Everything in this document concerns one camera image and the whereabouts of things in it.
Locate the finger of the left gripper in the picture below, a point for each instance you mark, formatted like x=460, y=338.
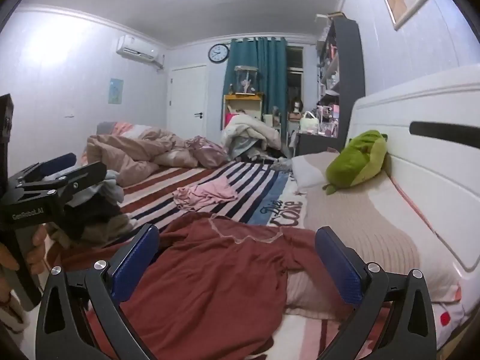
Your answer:
x=76, y=181
x=39, y=171

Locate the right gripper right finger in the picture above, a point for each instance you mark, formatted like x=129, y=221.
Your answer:
x=408, y=331

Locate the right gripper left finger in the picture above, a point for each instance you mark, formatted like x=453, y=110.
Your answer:
x=63, y=331

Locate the dark red lace-trimmed top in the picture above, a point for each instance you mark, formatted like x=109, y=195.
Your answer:
x=218, y=289

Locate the pile of grey black clothes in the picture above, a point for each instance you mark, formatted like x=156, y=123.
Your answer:
x=93, y=217

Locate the clothes heap on chair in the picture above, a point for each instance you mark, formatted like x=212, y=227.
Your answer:
x=243, y=131

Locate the person's left hand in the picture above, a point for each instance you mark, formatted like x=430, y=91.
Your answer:
x=26, y=286

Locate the beige rumpled duvet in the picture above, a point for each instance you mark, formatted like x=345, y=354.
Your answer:
x=135, y=152

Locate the beige striped pillow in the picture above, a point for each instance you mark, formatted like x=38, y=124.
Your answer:
x=379, y=224

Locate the mauve satin garment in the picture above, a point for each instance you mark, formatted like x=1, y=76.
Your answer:
x=209, y=154

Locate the pink garment on bed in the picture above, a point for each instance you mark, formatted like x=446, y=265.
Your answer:
x=198, y=196

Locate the white air conditioner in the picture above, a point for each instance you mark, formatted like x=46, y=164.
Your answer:
x=142, y=51

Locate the white door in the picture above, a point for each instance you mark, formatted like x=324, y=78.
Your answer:
x=187, y=99

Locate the green plush toy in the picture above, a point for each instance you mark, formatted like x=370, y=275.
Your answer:
x=361, y=160

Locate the striped bed sheet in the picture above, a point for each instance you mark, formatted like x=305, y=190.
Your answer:
x=265, y=197

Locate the yellow white shelf unit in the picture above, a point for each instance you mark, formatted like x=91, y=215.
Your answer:
x=233, y=104

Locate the glass display case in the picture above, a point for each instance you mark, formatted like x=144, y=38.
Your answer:
x=246, y=80

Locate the white bed headboard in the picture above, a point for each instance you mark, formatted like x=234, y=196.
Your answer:
x=432, y=124

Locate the white handbag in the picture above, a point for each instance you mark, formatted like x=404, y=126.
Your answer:
x=309, y=123

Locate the teal curtain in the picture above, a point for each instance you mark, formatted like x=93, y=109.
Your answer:
x=269, y=56

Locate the dark tall bookshelf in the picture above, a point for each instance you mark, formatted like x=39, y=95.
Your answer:
x=340, y=81

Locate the blue wall poster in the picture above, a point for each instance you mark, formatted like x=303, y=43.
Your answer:
x=115, y=91

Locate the round wall clock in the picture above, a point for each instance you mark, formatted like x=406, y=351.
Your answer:
x=218, y=53

